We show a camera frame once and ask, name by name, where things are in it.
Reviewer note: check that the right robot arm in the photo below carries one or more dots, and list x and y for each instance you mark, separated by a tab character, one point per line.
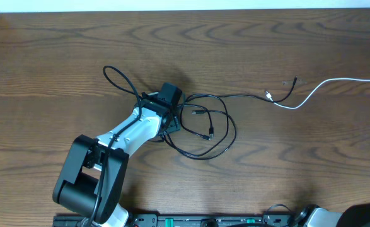
316	216

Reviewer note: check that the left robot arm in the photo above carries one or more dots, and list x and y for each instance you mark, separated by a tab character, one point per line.
91	179

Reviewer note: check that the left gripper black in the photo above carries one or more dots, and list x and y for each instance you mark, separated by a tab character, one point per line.
174	125

